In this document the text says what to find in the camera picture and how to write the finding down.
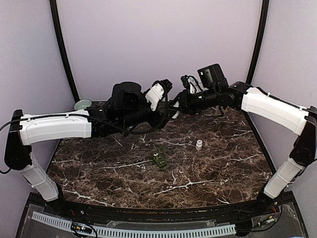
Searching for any white pill bottle front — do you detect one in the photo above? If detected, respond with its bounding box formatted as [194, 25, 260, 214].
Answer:
[172, 111, 180, 119]

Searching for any green weekly pill organizer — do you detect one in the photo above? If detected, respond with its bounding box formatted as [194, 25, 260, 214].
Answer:
[151, 144, 167, 168]

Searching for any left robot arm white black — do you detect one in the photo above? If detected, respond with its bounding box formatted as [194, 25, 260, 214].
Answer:
[4, 79, 172, 216]

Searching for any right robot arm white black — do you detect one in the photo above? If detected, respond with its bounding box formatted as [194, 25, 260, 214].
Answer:
[170, 63, 317, 215]

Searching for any pale green bowl left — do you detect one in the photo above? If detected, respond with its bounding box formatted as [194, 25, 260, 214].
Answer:
[74, 99, 92, 111]

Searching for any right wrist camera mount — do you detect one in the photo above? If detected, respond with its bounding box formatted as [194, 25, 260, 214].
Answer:
[181, 75, 203, 94]

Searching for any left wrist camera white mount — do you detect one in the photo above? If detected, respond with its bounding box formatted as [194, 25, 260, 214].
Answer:
[145, 79, 172, 111]

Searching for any right black frame post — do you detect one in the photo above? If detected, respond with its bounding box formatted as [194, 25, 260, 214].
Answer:
[244, 0, 270, 84]

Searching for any black frame post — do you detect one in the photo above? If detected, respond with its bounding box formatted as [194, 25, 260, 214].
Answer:
[49, 0, 80, 102]
[244, 0, 270, 84]

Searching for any white slotted cable duct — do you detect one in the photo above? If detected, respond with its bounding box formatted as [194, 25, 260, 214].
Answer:
[31, 212, 236, 238]

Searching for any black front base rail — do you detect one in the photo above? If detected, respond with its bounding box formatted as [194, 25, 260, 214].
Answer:
[64, 200, 260, 222]

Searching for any left black frame post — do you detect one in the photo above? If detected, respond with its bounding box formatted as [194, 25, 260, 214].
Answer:
[49, 0, 80, 102]

